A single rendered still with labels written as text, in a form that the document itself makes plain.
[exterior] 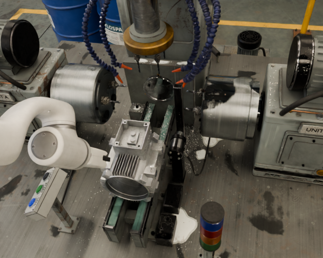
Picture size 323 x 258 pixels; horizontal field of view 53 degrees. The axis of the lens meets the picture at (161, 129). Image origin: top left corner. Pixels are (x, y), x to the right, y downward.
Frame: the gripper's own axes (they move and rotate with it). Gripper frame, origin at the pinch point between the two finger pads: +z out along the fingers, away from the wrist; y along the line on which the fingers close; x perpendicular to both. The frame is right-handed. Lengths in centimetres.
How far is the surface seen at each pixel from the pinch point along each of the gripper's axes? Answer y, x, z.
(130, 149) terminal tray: 7.7, 4.6, 7.6
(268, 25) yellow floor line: 76, 172, 237
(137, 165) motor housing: 9.9, -0.3, 9.7
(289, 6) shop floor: 101, 205, 257
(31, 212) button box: -20.0, -17.9, 0.8
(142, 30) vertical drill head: 8.4, 44.5, 3.3
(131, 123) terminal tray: 5.0, 14.5, 13.9
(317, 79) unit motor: 64, 31, 8
